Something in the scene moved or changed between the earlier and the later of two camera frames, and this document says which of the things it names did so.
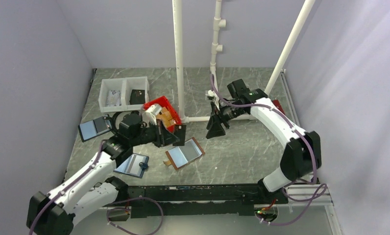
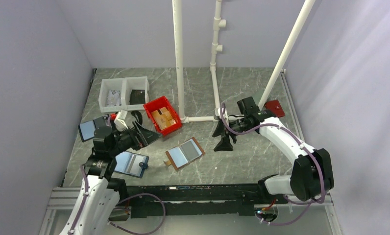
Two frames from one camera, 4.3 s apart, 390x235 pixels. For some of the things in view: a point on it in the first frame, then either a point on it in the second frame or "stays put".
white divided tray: (123, 94) stays put
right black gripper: (214, 126) → (224, 145)
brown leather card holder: (180, 156) stays put
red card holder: (277, 104) stays put
